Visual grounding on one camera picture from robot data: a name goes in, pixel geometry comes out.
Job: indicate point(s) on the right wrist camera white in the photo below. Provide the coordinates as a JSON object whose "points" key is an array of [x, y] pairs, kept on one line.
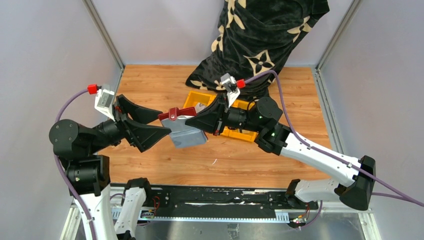
{"points": [[233, 91]]}

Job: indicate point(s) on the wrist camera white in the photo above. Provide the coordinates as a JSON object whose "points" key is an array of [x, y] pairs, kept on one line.
{"points": [[104, 100], [233, 91]]}

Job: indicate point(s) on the yellow three-compartment bin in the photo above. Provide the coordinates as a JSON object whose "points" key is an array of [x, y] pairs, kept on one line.
{"points": [[234, 118]]}

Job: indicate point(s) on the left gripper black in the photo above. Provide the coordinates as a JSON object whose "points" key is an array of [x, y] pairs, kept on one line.
{"points": [[142, 135]]}

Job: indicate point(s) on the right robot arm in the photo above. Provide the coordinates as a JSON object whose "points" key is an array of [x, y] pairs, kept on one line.
{"points": [[351, 179]]}

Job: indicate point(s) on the black floral blanket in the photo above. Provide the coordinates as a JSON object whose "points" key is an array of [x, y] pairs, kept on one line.
{"points": [[255, 36]]}

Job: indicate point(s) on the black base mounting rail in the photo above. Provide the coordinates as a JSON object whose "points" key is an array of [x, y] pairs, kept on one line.
{"points": [[221, 203]]}

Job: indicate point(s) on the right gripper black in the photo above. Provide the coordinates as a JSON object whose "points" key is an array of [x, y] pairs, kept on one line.
{"points": [[213, 118]]}

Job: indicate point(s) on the red leather card holder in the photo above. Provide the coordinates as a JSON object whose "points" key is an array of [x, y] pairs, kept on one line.
{"points": [[175, 112]]}

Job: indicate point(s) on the grey card in bin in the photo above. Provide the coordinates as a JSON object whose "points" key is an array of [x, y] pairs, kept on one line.
{"points": [[199, 107]]}

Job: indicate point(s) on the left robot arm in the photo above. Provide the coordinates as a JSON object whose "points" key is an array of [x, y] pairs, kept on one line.
{"points": [[86, 172]]}

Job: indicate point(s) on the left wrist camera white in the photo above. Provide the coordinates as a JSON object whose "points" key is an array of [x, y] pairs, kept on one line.
{"points": [[104, 100]]}

